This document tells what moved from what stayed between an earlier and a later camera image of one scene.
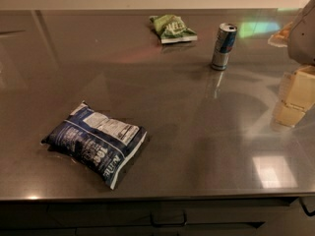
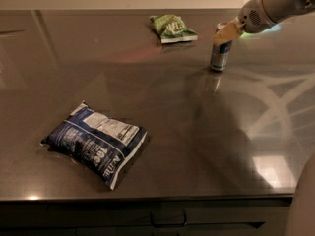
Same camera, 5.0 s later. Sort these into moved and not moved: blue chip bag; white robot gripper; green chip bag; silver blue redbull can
Moved: white robot gripper
Not moved: blue chip bag; green chip bag; silver blue redbull can
